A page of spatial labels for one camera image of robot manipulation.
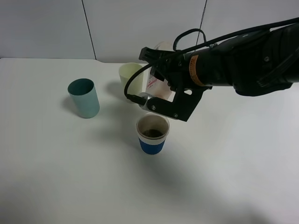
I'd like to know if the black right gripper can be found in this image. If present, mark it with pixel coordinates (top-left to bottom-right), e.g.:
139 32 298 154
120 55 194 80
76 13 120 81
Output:
139 47 212 92

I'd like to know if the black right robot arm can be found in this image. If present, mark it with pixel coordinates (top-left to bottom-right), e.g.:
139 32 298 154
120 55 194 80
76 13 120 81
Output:
151 24 299 96

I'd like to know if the cream plastic cup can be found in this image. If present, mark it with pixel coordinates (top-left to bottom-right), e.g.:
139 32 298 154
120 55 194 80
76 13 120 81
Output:
119 63 143 95

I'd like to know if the clear cup with blue sleeve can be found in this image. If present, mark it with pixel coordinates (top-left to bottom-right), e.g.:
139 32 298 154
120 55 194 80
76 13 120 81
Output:
135 113 170 155

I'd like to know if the teal plastic cup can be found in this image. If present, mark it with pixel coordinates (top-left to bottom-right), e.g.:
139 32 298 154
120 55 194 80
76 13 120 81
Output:
67 78 100 119

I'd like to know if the black camera cable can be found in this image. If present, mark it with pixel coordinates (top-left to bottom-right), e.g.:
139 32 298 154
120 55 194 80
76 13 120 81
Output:
123 18 299 105

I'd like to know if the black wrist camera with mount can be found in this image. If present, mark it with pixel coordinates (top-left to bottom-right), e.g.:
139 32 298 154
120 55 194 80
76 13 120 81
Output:
139 87 208 122

